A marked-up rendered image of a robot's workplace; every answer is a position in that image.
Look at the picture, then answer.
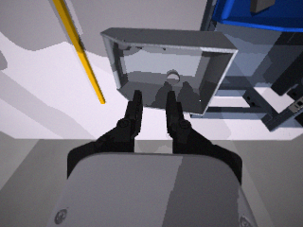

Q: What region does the yellow bar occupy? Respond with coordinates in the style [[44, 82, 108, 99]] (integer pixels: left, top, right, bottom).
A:
[[53, 0, 106, 104]]

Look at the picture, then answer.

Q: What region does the blue open bin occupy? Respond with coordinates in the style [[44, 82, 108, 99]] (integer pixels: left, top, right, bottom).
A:
[[214, 0, 303, 32]]

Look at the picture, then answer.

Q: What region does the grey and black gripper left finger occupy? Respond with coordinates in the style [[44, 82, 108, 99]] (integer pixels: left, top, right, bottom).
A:
[[67, 90, 143, 179]]

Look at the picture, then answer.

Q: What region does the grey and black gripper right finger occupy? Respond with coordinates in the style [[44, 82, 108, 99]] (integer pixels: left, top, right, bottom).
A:
[[166, 91, 242, 185]]

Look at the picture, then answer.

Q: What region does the grey metal block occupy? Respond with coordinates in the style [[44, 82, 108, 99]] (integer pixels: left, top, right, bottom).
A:
[[250, 0, 276, 13]]

